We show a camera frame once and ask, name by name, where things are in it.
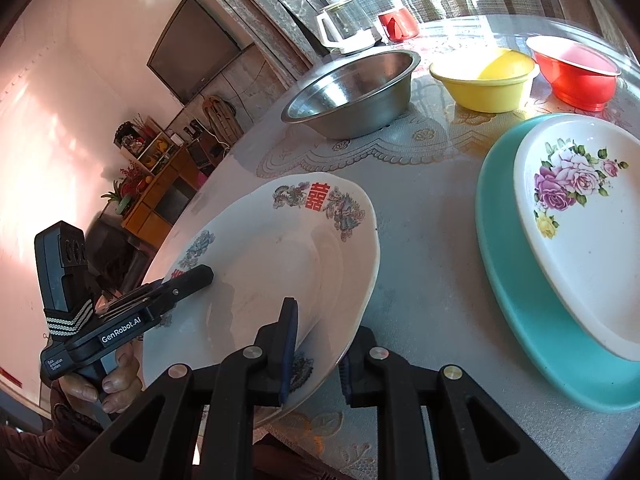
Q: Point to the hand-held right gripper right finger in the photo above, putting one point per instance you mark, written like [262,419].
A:
[345,377]

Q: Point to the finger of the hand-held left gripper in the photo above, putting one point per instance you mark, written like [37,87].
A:
[190,280]

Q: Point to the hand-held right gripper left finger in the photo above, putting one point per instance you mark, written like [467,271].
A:
[291,342]

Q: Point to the white plate with red print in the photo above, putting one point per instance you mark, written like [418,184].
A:
[280,250]

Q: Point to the stainless steel bowl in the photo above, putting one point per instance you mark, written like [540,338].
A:
[350,95]

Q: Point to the yellow plastic bowl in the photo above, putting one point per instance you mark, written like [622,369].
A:
[480,95]

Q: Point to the red plastic bowl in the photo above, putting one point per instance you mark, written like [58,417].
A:
[575,85]

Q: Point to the person's left forearm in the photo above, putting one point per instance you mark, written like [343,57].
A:
[35,450]

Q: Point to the person's left hand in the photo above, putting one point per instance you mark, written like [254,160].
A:
[122,382]

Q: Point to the wooden cabinet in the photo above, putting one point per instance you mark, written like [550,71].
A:
[160,195]

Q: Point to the green potted plant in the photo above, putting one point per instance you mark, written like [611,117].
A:
[120,200]

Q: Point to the lace print tablecloth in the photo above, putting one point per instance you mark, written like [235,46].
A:
[425,240]

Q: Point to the teal plate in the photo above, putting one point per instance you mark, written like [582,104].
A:
[505,270]

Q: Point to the white plate with purple flowers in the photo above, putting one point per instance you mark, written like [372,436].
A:
[590,260]

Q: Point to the grey patterned curtain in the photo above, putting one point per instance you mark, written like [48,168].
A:
[260,15]

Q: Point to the red mug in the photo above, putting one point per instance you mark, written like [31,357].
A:
[400,25]

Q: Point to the wall television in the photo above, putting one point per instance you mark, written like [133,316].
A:
[192,55]

